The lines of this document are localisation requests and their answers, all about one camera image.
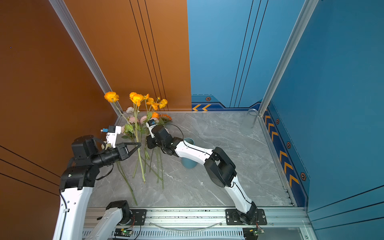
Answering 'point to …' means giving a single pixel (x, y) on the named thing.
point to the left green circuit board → (123, 232)
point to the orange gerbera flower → (165, 117)
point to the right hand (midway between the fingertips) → (145, 137)
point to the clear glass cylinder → (249, 120)
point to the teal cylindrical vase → (186, 162)
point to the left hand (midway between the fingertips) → (140, 144)
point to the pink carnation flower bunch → (143, 119)
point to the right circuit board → (250, 233)
